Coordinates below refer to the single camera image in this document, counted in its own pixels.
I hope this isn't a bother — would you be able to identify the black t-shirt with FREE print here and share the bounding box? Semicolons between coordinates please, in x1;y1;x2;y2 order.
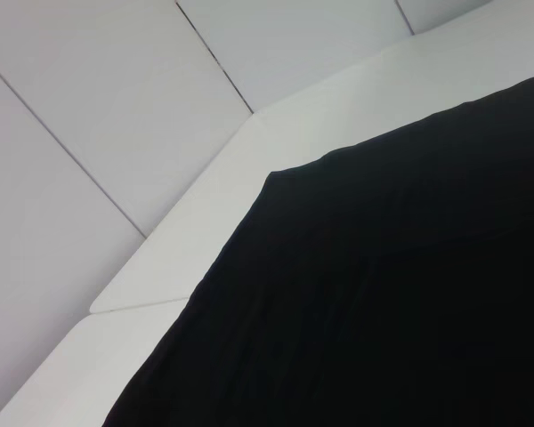
101;73;534;427

